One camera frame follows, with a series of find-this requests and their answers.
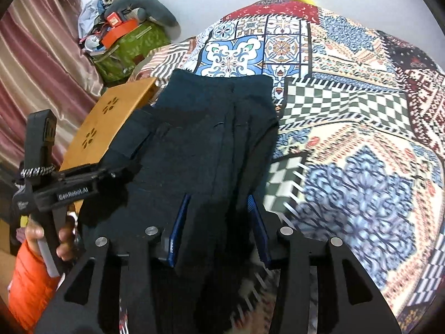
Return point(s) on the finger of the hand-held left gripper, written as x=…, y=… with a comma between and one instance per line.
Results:
x=104, y=173

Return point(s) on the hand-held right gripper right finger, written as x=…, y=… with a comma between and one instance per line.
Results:
x=260, y=233

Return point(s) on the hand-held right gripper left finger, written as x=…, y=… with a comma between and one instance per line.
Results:
x=175, y=236

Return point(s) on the dark navy pants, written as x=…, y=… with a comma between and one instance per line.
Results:
x=253, y=94
x=194, y=160

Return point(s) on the person's left forearm orange sleeve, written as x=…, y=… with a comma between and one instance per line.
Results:
x=31, y=285

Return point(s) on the person's left hand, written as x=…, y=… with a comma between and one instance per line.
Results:
x=66, y=240

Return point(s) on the wooden lap desk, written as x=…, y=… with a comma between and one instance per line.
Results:
x=104, y=121

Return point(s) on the green patterned bag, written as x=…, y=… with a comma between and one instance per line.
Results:
x=135, y=48

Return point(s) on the pink striped curtain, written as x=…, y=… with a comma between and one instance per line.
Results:
x=41, y=59

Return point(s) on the patchwork printed bedsheet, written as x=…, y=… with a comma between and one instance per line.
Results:
x=347, y=128

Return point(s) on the orange box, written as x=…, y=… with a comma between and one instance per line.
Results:
x=120, y=33

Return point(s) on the small red box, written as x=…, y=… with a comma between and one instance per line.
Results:
x=114, y=19

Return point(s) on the pale blue cloth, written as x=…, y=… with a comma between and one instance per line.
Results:
x=88, y=14

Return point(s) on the grey neck pillow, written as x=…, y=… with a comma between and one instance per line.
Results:
x=153, y=7

